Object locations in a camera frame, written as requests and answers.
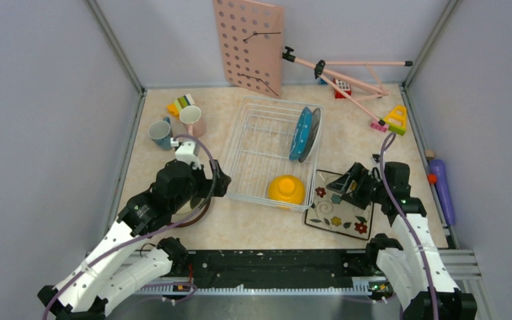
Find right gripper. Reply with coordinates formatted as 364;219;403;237
326;162;389;209

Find yellow ribbed bowl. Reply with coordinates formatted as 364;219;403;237
267;175;305;205

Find teal polka dot plate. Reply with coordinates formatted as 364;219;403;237
289;107;313;161

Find round white patterned plate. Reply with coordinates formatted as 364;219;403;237
298;108;322;163

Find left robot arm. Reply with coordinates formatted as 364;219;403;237
37;134;231;319

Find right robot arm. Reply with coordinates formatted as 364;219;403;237
325;161;477;319

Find square floral plate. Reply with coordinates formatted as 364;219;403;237
304;169;373;240

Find cream bowl with brown rim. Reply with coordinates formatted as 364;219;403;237
169;198;211;228

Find pink mug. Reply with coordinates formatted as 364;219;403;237
179;105;207;137

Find blue grey mug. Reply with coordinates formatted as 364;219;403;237
147;117;173;151

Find yellow triangle toy block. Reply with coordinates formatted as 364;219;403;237
383;105;408;136

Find stacked coloured toy blocks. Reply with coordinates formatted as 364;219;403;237
167;94;195;117

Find small wooden block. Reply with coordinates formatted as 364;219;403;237
425;149;436;161

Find red toy block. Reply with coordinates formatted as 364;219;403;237
333;78;352;99

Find pink tripod stand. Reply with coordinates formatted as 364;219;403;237
282;46;414;132

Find pink pegboard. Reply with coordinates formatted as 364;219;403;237
212;0;285;99

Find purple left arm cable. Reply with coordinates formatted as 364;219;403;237
41;134;218;320

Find white wire dish rack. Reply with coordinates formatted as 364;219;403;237
223;96;325;211

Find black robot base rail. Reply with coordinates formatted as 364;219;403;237
167;249;386;289

